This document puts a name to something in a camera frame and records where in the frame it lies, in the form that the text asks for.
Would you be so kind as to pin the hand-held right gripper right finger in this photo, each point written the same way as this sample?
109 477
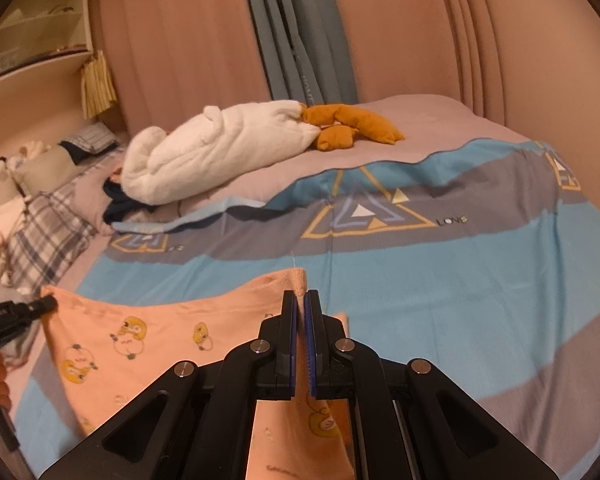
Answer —
311 350

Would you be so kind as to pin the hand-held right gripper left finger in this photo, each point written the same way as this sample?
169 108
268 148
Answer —
290 350

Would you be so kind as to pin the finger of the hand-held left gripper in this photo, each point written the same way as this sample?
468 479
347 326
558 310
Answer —
42 306

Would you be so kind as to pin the pink duck print pants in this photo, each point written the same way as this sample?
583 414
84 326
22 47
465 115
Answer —
180 350

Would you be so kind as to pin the large plaid pillow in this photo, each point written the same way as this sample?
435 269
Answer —
45 240

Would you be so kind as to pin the grey pink pillow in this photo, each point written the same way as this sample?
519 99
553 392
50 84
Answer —
92 195

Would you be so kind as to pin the dark blue cloth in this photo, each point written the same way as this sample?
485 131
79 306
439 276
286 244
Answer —
122 205

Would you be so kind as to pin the blue grey striped duvet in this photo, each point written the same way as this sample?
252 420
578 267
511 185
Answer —
430 285

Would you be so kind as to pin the olive long pillow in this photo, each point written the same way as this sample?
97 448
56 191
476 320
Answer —
50 170

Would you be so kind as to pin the white brown plush toy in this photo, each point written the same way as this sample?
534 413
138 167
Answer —
15 162

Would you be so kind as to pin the small plaid pillow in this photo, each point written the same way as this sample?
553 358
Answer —
95 137

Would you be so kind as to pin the white plush goose toy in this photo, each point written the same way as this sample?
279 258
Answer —
220 150

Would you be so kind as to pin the yellow tassel hanging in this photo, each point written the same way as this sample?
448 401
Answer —
99 85

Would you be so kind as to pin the grey pink bed sheet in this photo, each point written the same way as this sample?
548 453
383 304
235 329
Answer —
420 130

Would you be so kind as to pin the blue grey curtain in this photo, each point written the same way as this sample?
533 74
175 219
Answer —
300 35

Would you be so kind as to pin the white wall shelf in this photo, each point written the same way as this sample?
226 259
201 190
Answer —
35 25

